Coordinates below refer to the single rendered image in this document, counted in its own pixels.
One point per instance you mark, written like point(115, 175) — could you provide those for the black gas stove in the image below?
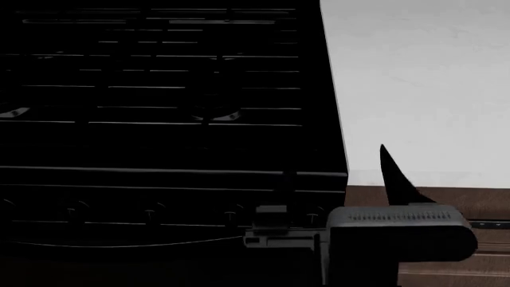
point(167, 149)

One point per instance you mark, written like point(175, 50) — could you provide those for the round stove burner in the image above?
point(223, 115)
point(14, 112)

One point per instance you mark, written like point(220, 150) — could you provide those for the black stove knob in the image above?
point(74, 210)
point(151, 211)
point(5, 204)
point(230, 214)
point(313, 214)

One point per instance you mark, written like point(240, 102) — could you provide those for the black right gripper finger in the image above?
point(289, 188)
point(392, 182)

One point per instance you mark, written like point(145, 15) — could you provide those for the brown wooden cabinet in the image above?
point(450, 269)

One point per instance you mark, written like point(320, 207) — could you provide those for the black cast iron stove grate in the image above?
point(263, 71)
point(60, 86)

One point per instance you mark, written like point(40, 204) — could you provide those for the grey gripper camera box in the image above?
point(398, 236)

